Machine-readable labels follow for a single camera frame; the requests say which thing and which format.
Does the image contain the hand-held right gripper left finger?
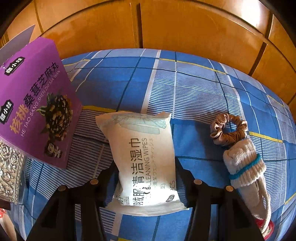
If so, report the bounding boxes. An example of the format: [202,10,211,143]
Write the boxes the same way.
[26,160,119,241]

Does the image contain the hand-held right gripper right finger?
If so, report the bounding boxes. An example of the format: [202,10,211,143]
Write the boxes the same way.
[174,156,265,241]

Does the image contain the white wet wipes pack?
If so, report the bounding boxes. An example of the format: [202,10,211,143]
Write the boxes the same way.
[95,111,188,217]

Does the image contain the brown satin scrunchie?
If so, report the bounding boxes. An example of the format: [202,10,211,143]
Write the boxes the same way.
[210,113,248,146]

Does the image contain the white sock with teal stripe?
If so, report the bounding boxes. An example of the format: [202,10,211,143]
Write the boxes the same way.
[222,138,272,232]

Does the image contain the blue plaid bedsheet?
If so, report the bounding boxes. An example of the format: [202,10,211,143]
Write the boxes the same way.
[22,50,296,241]

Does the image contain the ornate metal tissue box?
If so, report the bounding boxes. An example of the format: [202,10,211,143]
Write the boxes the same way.
[0,141,28,204]

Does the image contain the purple carton box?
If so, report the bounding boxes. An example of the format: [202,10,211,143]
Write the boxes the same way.
[0,24,84,169]

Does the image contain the wooden wardrobe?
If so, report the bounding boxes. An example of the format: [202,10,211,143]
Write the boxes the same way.
[0,0,296,109]

